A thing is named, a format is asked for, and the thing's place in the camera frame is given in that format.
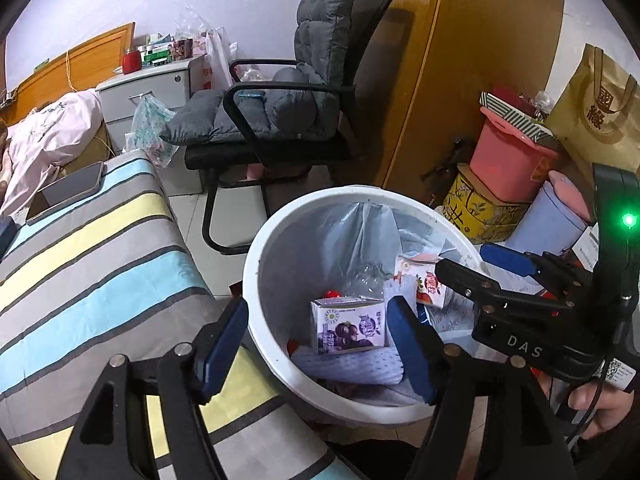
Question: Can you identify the gold paper bag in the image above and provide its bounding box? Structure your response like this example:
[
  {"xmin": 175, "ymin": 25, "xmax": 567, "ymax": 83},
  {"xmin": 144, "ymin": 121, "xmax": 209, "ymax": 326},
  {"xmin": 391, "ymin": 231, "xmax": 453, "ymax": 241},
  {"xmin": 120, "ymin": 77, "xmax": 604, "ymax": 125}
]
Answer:
[{"xmin": 544, "ymin": 43, "xmax": 640, "ymax": 186}]

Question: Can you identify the clear plastic bag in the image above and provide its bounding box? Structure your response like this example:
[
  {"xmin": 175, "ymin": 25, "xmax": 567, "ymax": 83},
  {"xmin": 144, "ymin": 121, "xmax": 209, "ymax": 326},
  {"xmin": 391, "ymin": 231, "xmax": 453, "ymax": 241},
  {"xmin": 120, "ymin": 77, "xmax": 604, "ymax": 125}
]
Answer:
[{"xmin": 175, "ymin": 6, "xmax": 216, "ymax": 43}]

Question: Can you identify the person's right hand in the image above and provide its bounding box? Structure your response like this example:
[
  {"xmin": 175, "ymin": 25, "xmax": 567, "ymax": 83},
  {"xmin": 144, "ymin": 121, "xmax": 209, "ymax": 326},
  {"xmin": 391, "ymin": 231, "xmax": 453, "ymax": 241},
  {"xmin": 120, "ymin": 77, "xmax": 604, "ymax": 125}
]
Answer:
[{"xmin": 569, "ymin": 375, "xmax": 640, "ymax": 443}]

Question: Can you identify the pink plastic bucket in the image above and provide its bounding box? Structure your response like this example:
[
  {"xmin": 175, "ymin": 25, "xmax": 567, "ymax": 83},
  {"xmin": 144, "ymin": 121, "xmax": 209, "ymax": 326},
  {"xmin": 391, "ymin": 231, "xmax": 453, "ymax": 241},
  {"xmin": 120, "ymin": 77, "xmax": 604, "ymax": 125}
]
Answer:
[{"xmin": 469, "ymin": 106, "xmax": 561, "ymax": 204}]

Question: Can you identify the pink slipper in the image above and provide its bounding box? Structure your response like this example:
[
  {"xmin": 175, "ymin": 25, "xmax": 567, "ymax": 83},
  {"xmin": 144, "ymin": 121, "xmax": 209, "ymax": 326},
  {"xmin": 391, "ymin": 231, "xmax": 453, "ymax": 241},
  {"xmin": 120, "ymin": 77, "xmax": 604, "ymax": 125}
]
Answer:
[{"xmin": 247, "ymin": 162, "xmax": 306, "ymax": 183}]

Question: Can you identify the white round trash bin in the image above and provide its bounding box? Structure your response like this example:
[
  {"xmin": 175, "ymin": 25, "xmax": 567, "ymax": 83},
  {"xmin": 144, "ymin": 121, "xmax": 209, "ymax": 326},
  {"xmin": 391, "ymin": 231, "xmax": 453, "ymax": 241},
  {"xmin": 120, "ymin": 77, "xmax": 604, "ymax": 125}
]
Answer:
[{"xmin": 242, "ymin": 185, "xmax": 493, "ymax": 428}]

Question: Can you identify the pale blue cylinder pink lid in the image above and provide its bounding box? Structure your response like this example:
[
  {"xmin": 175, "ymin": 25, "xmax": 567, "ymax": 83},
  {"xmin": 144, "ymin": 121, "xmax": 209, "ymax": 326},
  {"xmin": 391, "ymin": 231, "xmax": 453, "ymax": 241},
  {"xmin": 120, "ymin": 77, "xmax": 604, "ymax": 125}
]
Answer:
[{"xmin": 505, "ymin": 170, "xmax": 596, "ymax": 261}]

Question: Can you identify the red and white small carton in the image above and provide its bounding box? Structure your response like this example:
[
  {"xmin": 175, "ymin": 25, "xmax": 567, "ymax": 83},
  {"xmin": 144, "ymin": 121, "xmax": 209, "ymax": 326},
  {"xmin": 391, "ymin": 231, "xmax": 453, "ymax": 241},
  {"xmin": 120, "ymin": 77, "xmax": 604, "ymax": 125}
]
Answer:
[{"xmin": 394, "ymin": 254, "xmax": 458, "ymax": 309}]

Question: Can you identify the black long-handled tool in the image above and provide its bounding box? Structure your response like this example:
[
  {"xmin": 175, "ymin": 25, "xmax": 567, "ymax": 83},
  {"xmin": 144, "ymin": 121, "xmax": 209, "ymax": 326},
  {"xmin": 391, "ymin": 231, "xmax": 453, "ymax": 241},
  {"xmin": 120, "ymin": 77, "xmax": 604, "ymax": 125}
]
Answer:
[{"xmin": 421, "ymin": 135, "xmax": 473, "ymax": 201}]

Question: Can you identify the green patterned plastic bag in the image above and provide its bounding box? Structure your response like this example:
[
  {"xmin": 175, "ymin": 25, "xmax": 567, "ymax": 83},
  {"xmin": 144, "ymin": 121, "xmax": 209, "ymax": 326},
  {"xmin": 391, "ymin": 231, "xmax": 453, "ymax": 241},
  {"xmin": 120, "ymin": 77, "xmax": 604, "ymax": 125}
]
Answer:
[{"xmin": 124, "ymin": 94, "xmax": 180, "ymax": 170}]

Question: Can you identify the person's right forearm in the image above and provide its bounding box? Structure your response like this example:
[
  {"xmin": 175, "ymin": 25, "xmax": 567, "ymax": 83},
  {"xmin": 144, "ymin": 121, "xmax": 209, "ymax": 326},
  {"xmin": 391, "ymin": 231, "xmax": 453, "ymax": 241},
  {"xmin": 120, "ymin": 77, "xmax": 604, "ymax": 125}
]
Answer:
[{"xmin": 570, "ymin": 425, "xmax": 640, "ymax": 480}]

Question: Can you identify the white foam net sleeve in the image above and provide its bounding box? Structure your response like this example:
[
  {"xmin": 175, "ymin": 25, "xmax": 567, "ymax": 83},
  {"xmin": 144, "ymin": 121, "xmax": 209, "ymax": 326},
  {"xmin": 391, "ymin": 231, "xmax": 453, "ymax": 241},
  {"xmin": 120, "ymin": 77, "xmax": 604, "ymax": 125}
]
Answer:
[{"xmin": 290, "ymin": 345, "xmax": 407, "ymax": 387}]

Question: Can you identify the dark tablet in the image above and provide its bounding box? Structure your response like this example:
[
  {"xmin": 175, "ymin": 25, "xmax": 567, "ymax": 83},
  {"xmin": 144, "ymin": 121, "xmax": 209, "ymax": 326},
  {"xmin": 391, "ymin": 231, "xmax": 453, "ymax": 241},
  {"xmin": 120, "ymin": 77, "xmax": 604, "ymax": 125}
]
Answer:
[{"xmin": 25, "ymin": 161, "xmax": 105, "ymax": 226}]

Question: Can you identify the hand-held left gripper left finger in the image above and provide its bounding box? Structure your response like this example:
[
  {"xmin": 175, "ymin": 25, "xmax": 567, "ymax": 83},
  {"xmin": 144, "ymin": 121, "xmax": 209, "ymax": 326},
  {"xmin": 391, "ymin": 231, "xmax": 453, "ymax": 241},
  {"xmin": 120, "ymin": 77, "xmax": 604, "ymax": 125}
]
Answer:
[{"xmin": 56, "ymin": 298, "xmax": 250, "ymax": 480}]

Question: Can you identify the stack of green white boxes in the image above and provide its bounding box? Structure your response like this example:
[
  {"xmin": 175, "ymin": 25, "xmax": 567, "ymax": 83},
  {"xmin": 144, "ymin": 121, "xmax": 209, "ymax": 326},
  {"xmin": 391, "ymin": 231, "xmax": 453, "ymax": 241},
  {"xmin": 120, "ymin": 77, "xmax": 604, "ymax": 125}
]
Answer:
[{"xmin": 140, "ymin": 34, "xmax": 176, "ymax": 68}]

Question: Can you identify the black mesh armchair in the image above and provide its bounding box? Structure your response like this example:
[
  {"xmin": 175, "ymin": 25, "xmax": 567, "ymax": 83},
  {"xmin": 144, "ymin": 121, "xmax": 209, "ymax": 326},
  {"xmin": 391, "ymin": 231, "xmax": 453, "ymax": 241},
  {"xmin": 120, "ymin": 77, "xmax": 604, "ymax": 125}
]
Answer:
[{"xmin": 184, "ymin": 0, "xmax": 401, "ymax": 256}]

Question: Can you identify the dark glasses case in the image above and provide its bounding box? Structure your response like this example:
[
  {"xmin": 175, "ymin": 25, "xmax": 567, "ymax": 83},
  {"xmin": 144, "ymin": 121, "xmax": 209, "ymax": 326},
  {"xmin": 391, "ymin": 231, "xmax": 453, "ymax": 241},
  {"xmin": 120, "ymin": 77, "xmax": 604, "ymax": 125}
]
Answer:
[{"xmin": 0, "ymin": 216, "xmax": 17, "ymax": 262}]

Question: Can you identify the white plastic bag red print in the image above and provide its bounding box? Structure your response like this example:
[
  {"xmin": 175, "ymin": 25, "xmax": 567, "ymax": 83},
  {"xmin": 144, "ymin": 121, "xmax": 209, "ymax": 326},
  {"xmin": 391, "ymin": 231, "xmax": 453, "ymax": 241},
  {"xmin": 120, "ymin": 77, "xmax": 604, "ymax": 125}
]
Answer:
[{"xmin": 202, "ymin": 27, "xmax": 236, "ymax": 92}]

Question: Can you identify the clear plastic bottle red label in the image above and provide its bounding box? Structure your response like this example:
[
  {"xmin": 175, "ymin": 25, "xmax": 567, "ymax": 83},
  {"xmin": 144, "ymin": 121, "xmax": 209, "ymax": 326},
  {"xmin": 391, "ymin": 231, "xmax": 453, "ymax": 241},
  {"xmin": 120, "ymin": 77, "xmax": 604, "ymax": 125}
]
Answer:
[{"xmin": 322, "ymin": 260, "xmax": 398, "ymax": 303}]

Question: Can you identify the large wooden wardrobe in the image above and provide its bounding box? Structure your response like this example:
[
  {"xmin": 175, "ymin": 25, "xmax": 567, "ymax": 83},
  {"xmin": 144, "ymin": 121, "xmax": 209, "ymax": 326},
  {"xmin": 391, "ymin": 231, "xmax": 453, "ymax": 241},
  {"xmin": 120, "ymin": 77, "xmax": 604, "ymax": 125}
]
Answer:
[{"xmin": 350, "ymin": 0, "xmax": 566, "ymax": 196}]

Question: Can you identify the grey nightstand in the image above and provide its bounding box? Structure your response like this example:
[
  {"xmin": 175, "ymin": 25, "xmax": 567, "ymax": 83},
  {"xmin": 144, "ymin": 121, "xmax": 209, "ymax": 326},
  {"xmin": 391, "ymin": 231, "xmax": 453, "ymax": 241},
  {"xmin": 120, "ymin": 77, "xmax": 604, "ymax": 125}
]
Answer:
[{"xmin": 96, "ymin": 54, "xmax": 211, "ymax": 156}]

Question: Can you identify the purple small carton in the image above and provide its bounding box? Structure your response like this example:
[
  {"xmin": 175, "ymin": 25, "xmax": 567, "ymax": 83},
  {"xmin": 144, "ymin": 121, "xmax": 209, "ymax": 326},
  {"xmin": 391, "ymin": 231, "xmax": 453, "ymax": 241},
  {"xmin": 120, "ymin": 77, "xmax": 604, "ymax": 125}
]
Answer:
[{"xmin": 310, "ymin": 297, "xmax": 391, "ymax": 354}]

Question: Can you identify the translucent bin liner bag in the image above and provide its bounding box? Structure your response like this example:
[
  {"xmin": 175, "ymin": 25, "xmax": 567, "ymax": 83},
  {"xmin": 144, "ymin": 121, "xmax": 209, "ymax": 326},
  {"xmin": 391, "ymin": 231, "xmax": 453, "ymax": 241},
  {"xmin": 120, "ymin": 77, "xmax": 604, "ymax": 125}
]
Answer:
[{"xmin": 257, "ymin": 200, "xmax": 481, "ymax": 411}]

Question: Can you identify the striped gift box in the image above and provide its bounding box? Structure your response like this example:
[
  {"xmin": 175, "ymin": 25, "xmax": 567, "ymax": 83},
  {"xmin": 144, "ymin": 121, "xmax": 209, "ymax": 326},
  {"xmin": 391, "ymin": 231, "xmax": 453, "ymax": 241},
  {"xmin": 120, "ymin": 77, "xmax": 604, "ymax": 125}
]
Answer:
[{"xmin": 479, "ymin": 87, "xmax": 557, "ymax": 148}]

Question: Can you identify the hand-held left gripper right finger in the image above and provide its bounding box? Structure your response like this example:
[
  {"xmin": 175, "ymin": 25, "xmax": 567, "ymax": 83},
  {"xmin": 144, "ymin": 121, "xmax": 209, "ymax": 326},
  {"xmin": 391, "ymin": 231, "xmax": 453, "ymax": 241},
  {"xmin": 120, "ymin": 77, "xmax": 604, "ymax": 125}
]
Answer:
[{"xmin": 386, "ymin": 295, "xmax": 577, "ymax": 480}]

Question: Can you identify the pale pink quilt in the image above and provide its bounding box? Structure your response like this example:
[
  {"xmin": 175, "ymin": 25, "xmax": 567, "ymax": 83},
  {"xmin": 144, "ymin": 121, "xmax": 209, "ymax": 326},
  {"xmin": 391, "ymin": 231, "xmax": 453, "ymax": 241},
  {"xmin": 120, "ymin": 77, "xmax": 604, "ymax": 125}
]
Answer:
[{"xmin": 0, "ymin": 89, "xmax": 104, "ymax": 216}]

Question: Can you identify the yellow floral tin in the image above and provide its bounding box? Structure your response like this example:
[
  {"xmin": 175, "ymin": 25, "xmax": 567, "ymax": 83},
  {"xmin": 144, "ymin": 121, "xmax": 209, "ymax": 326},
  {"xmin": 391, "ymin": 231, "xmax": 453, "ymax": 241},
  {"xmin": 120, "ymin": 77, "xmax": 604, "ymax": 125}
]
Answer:
[{"xmin": 442, "ymin": 162, "xmax": 533, "ymax": 244}]

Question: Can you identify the grey quilted chair cushion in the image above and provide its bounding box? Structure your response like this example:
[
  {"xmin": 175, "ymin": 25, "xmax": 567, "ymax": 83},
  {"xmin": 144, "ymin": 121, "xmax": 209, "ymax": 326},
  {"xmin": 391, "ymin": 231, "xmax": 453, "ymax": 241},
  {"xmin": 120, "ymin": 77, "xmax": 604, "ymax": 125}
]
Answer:
[{"xmin": 159, "ymin": 0, "xmax": 359, "ymax": 146}]

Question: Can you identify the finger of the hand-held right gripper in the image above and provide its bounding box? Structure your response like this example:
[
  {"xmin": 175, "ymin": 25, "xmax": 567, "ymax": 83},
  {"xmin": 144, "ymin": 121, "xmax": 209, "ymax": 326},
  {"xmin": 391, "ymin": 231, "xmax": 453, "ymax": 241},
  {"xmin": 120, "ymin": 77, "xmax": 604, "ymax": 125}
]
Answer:
[
  {"xmin": 479, "ymin": 243, "xmax": 596, "ymax": 306},
  {"xmin": 434, "ymin": 258, "xmax": 511, "ymax": 311}
]

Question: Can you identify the wooden headboard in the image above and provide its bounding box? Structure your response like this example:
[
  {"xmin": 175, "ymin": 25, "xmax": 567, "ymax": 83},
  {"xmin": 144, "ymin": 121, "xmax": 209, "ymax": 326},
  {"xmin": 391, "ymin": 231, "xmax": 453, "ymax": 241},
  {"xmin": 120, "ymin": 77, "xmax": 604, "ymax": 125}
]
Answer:
[{"xmin": 0, "ymin": 22, "xmax": 137, "ymax": 126}]

